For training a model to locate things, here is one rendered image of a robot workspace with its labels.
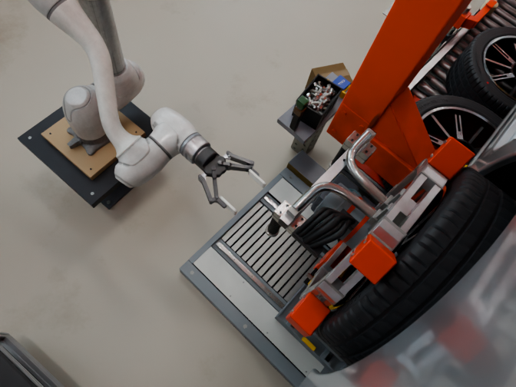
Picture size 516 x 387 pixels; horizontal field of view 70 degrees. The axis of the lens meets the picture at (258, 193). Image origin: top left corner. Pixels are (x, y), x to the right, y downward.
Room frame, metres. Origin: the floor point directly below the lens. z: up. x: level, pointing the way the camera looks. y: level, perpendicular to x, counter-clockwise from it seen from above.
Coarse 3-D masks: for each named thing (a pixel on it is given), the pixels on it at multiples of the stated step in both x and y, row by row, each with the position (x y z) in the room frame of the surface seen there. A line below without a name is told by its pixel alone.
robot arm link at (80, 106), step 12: (72, 96) 0.76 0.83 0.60; (84, 96) 0.78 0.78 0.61; (72, 108) 0.72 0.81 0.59; (84, 108) 0.73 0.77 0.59; (96, 108) 0.76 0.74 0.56; (72, 120) 0.69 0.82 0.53; (84, 120) 0.71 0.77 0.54; (96, 120) 0.74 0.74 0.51; (84, 132) 0.69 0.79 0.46; (96, 132) 0.72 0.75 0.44
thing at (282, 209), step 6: (282, 204) 0.42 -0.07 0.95; (288, 204) 0.43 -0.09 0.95; (276, 210) 0.40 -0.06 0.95; (282, 210) 0.40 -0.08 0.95; (276, 216) 0.39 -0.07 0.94; (300, 216) 0.40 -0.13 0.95; (294, 222) 0.38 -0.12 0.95; (300, 222) 0.39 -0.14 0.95; (288, 228) 0.37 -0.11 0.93; (294, 228) 0.36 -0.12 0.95
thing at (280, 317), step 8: (304, 288) 0.40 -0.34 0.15; (296, 296) 0.35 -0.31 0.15; (288, 304) 0.30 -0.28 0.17; (280, 312) 0.26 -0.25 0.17; (288, 312) 0.27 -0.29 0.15; (280, 320) 0.22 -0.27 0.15; (288, 328) 0.20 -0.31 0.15; (296, 336) 0.18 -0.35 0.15; (312, 336) 0.20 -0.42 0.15; (304, 344) 0.16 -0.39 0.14; (312, 344) 0.16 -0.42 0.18; (320, 344) 0.18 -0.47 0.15; (312, 352) 0.13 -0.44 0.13; (320, 352) 0.14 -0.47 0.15; (328, 352) 0.15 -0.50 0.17; (320, 360) 0.11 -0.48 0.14; (328, 360) 0.12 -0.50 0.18; (336, 360) 0.13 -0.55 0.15; (328, 368) 0.09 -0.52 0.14; (336, 368) 0.10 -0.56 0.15
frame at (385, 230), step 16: (416, 176) 0.54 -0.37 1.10; (432, 176) 0.54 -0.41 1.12; (416, 192) 0.64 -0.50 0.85; (432, 192) 0.49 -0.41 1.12; (400, 208) 0.42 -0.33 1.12; (416, 208) 0.44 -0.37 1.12; (384, 224) 0.37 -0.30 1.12; (400, 224) 0.40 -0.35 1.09; (384, 240) 0.34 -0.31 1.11; (400, 240) 0.34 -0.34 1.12; (336, 256) 0.43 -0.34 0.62; (320, 272) 0.35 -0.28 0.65; (336, 272) 0.26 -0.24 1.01; (320, 288) 0.22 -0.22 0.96; (336, 288) 0.23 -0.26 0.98
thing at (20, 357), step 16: (0, 336) -0.16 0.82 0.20; (0, 352) -0.19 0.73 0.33; (16, 352) -0.20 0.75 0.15; (0, 368) -0.24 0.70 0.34; (16, 368) -0.22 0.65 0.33; (32, 368) -0.23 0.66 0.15; (0, 384) -0.28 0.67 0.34; (16, 384) -0.27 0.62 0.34; (32, 384) -0.26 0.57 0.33; (48, 384) -0.27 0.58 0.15
